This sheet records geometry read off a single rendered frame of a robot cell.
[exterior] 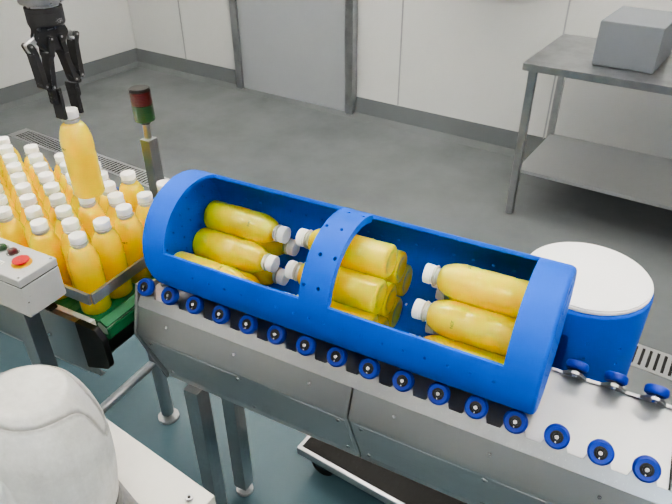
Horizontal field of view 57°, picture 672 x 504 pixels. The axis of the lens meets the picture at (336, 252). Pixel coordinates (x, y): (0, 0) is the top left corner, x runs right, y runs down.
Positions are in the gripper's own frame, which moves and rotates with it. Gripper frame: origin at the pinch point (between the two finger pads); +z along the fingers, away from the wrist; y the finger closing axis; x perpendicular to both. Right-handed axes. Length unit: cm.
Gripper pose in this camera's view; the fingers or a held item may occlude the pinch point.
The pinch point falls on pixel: (66, 100)
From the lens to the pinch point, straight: 153.8
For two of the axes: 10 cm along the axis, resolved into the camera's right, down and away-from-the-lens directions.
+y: 4.7, -4.9, 7.4
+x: -8.8, -2.5, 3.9
